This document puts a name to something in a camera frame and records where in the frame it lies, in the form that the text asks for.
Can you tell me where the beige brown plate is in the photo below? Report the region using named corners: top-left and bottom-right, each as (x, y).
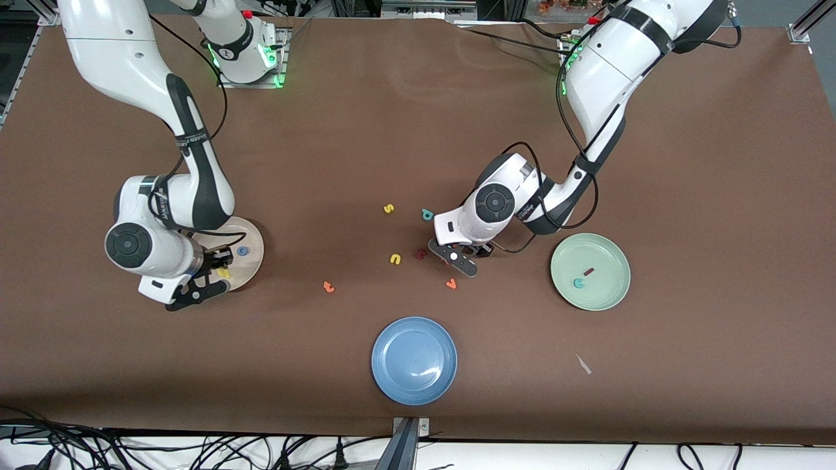
top-left (195, 216), bottom-right (265, 293)

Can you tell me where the green plate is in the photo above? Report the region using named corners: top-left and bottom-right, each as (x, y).
top-left (550, 233), bottom-right (632, 311)

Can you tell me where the blue plate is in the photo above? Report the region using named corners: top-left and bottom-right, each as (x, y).
top-left (371, 317), bottom-right (458, 406)

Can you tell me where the brown table cover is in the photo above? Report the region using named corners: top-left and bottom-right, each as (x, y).
top-left (0, 12), bottom-right (836, 446)

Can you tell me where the gray equipment box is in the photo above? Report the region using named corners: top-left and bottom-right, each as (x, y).
top-left (382, 0), bottom-right (477, 20)

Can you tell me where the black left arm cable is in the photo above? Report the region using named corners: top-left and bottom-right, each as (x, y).
top-left (457, 0), bottom-right (742, 255)

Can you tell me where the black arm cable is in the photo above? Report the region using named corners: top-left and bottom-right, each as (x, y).
top-left (457, 0), bottom-right (742, 255)
top-left (149, 13), bottom-right (246, 237)

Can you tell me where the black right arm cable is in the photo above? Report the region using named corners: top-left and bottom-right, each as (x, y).
top-left (149, 13), bottom-right (246, 237)

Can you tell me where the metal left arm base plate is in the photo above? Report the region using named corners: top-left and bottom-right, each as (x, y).
top-left (558, 34), bottom-right (581, 97)

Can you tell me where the gray camera mount bracket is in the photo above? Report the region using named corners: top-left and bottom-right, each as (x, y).
top-left (376, 416), bottom-right (432, 470)

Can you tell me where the aluminium frame profile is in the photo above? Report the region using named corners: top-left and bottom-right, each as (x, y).
top-left (0, 26), bottom-right (41, 129)
top-left (787, 0), bottom-right (828, 45)

